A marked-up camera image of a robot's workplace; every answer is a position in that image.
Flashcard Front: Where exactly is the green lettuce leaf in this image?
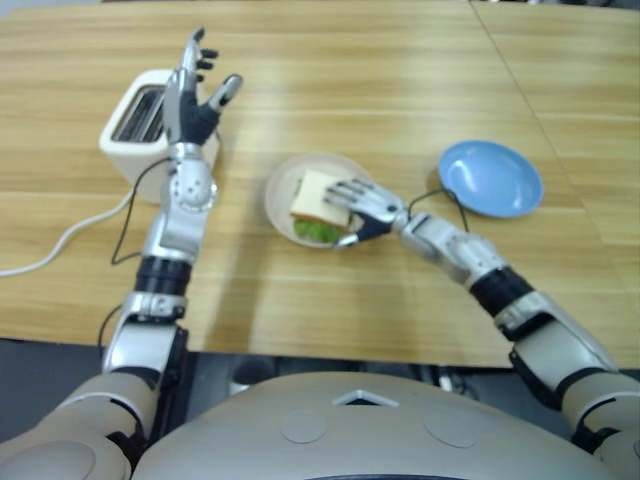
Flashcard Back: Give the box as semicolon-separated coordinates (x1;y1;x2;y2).
292;217;341;245

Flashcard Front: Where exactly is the white cord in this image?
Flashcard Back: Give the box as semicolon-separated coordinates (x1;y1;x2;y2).
0;188;135;278

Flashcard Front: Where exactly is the black cable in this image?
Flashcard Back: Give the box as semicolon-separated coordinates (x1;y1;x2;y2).
97;156;177;347
407;187;470;234

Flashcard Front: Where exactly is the blue plate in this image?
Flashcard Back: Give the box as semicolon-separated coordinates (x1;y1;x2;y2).
438;139;545;219

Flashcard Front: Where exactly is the cream plate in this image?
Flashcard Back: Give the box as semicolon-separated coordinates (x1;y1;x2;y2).
263;152;375;249

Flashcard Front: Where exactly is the cream toaster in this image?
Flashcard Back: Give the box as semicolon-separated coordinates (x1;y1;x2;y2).
98;69;221;205

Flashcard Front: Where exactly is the robot body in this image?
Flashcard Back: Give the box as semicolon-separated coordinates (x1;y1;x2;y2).
130;370;615;480

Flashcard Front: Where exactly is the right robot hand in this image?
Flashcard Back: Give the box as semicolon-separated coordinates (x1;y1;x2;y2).
323;177;405;250

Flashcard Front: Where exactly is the bread slice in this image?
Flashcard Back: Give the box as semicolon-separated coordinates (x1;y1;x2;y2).
290;168;352;232

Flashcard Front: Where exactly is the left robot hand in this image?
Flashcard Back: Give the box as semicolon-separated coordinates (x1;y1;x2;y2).
163;27;244;147

